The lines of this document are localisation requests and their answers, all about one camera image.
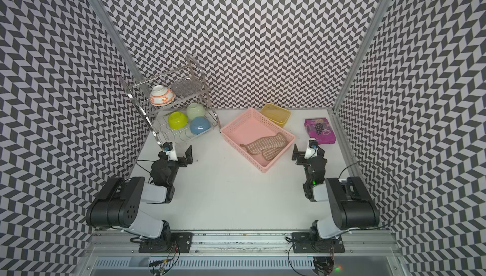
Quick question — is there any striped beige square dishcloth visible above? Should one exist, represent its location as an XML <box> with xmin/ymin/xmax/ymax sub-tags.
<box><xmin>239</xmin><ymin>133</ymin><xmax>288</xmax><ymax>161</ymax></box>

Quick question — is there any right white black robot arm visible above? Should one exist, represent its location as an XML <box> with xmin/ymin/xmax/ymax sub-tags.
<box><xmin>292</xmin><ymin>140</ymin><xmax>380</xmax><ymax>241</ymax></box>

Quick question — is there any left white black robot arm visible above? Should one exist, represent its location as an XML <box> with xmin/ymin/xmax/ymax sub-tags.
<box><xmin>86</xmin><ymin>143</ymin><xmax>194</xmax><ymax>243</ymax></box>

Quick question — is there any purple snack packet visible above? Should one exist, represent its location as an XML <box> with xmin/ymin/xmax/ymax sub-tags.
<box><xmin>305</xmin><ymin>118</ymin><xmax>337</xmax><ymax>145</ymax></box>

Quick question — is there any blue bowl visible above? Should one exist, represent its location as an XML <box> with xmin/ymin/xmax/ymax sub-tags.
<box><xmin>190</xmin><ymin>116</ymin><xmax>211</xmax><ymax>135</ymax></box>

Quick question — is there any pink perforated plastic basket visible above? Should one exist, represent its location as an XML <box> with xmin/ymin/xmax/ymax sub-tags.
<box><xmin>220</xmin><ymin>108</ymin><xmax>296</xmax><ymax>173</ymax></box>

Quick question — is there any lime green bowl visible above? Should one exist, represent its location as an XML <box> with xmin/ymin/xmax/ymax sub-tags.
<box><xmin>168</xmin><ymin>111</ymin><xmax>189</xmax><ymax>130</ymax></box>

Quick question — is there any yellow plastic container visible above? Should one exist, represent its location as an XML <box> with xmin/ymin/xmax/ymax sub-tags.
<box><xmin>260</xmin><ymin>103</ymin><xmax>291</xmax><ymax>127</ymax></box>

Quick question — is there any pale green bowl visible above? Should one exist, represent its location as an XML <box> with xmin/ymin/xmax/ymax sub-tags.
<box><xmin>186</xmin><ymin>102</ymin><xmax>206</xmax><ymax>122</ymax></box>

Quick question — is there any metal two-tier dish rack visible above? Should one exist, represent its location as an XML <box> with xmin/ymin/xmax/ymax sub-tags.
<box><xmin>120</xmin><ymin>54</ymin><xmax>221</xmax><ymax>148</ymax></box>

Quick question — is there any white orange patterned bowl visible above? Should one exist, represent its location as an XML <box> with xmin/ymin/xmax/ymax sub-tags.
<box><xmin>150</xmin><ymin>85</ymin><xmax>176</xmax><ymax>106</ymax></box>

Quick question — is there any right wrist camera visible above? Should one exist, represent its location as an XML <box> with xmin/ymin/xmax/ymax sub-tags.
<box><xmin>304</xmin><ymin>139</ymin><xmax>318</xmax><ymax>160</ymax></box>

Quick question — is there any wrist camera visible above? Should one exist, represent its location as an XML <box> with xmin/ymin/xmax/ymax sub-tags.
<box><xmin>304</xmin><ymin>139</ymin><xmax>318</xmax><ymax>160</ymax></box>
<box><xmin>162</xmin><ymin>142</ymin><xmax>178</xmax><ymax>161</ymax></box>

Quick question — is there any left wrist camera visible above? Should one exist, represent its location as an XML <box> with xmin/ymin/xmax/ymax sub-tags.
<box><xmin>162</xmin><ymin>142</ymin><xmax>178</xmax><ymax>161</ymax></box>

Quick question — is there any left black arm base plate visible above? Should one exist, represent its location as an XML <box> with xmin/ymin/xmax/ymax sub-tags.
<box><xmin>139</xmin><ymin>232</ymin><xmax>194</xmax><ymax>254</ymax></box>

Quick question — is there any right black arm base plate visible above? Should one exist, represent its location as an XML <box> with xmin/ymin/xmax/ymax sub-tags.
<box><xmin>291</xmin><ymin>232</ymin><xmax>345</xmax><ymax>254</ymax></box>

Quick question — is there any aluminium front mounting rail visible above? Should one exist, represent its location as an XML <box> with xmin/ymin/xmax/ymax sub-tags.
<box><xmin>81</xmin><ymin>228</ymin><xmax>403</xmax><ymax>258</ymax></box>

